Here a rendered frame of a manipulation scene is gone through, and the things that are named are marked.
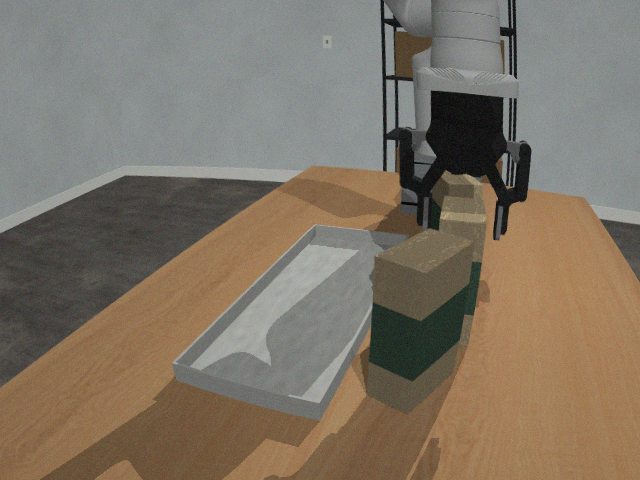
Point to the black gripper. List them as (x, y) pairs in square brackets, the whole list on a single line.
[(468, 148)]

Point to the tan and dark green block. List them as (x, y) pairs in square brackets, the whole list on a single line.
[(473, 227), (464, 186), (420, 291)]

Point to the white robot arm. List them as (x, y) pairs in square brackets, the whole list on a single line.
[(466, 37)]

